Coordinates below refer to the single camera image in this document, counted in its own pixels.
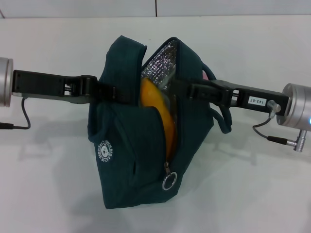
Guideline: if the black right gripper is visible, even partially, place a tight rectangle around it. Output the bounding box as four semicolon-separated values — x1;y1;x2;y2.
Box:
173;79;292;117

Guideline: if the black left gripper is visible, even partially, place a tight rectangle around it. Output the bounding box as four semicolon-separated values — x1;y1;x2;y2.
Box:
12;69;138;106

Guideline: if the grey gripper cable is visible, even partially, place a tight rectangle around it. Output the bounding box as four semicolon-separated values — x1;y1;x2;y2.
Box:
252;100;311;153
0;96;32;131

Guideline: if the dark teal lunch bag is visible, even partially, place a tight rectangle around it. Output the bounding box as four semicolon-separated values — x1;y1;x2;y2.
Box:
87;35;233;211

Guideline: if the grey right gripper cable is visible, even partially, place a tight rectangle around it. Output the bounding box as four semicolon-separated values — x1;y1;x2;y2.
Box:
252;100;311;153

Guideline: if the grey left gripper cable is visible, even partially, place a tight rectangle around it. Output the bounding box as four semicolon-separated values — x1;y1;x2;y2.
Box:
0;96;32;131

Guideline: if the yellow banana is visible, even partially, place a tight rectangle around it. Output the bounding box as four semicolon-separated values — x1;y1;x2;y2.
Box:
140;77;178;163

